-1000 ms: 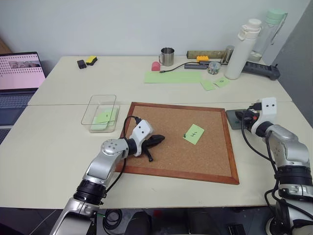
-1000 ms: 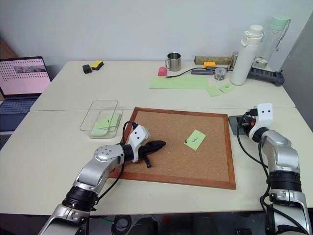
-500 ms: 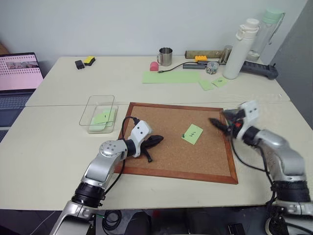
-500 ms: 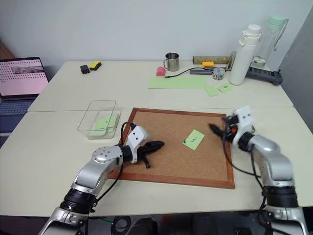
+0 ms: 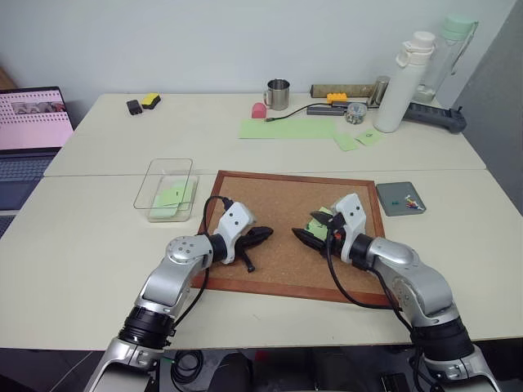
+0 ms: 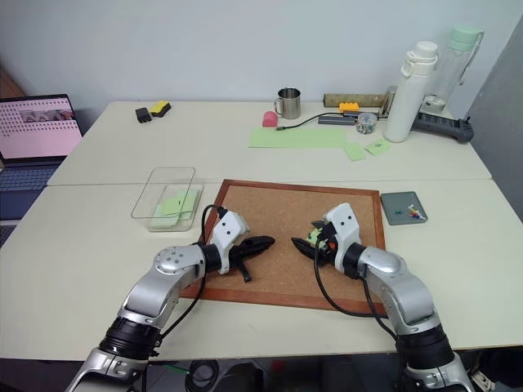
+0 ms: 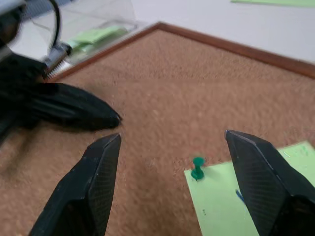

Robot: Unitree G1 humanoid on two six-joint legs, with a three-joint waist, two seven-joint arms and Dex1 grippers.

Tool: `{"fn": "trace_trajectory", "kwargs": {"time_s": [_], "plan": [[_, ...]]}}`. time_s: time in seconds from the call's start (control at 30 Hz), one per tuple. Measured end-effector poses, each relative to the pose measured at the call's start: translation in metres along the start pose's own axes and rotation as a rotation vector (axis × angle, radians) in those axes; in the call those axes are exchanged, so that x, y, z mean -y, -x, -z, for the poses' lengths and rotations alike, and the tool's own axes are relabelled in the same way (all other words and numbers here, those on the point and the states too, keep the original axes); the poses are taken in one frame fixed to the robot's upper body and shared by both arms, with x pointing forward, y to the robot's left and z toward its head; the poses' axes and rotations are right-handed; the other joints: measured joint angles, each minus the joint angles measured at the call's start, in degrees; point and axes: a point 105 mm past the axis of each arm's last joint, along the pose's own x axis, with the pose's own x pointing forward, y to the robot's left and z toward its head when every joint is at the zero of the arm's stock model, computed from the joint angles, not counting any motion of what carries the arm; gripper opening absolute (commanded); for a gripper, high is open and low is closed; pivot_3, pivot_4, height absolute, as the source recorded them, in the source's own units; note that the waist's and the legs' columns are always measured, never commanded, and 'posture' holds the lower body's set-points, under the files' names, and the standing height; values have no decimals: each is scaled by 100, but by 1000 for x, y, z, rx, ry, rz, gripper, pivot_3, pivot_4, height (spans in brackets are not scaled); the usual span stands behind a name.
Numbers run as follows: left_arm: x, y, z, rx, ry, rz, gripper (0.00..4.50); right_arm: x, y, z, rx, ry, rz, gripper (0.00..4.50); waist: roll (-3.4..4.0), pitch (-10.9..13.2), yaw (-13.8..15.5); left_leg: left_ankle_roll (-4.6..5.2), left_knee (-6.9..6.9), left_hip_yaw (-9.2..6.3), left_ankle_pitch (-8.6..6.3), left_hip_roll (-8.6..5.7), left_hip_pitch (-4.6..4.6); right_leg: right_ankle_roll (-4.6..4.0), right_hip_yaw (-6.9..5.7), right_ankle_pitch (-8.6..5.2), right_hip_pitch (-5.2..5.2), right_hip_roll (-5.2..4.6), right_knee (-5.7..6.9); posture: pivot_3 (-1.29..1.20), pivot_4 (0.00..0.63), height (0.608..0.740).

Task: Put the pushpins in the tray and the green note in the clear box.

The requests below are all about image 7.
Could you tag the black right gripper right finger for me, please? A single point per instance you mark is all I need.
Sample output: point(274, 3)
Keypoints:
point(265, 186)

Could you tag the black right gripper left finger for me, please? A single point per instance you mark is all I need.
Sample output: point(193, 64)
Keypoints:
point(81, 196)

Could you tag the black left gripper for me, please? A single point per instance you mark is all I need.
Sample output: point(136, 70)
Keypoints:
point(17, 83)

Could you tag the light green paper note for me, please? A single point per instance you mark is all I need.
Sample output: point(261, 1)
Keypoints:
point(219, 199)

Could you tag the clear plastic box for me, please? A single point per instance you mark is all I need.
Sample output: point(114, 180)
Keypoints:
point(81, 22)

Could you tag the silver ribbed metal part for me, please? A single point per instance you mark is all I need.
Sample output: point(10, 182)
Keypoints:
point(57, 57)

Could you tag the green pushpin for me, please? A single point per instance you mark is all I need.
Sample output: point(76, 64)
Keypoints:
point(197, 169)

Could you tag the green notes stack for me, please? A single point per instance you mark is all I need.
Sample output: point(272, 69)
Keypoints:
point(98, 37)

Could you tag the light green paper sheet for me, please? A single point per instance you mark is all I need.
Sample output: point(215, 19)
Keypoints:
point(275, 2)

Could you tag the cork board with wooden frame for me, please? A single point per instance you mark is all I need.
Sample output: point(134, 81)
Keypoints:
point(177, 93)

